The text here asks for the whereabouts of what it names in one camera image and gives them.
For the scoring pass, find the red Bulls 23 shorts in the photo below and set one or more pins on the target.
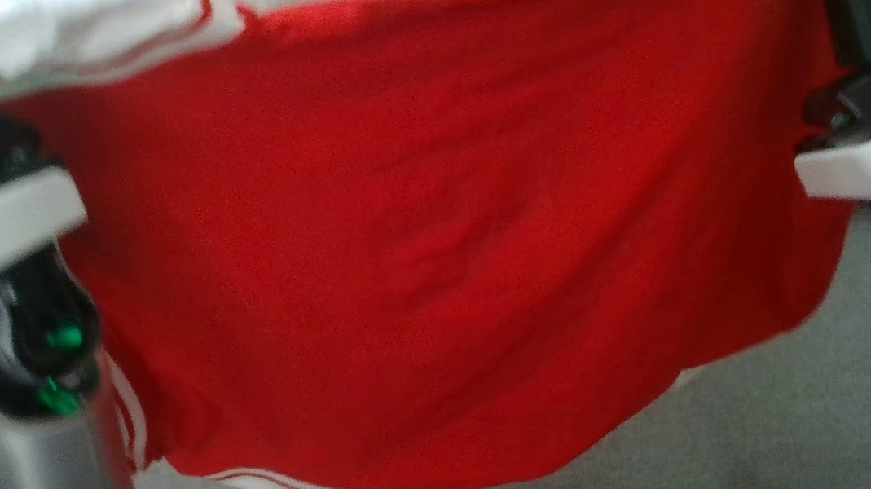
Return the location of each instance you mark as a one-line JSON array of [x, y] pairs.
[[443, 235]]

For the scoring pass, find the grey sofa seat cushion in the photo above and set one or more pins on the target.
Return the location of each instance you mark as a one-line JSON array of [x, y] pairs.
[[752, 430]]

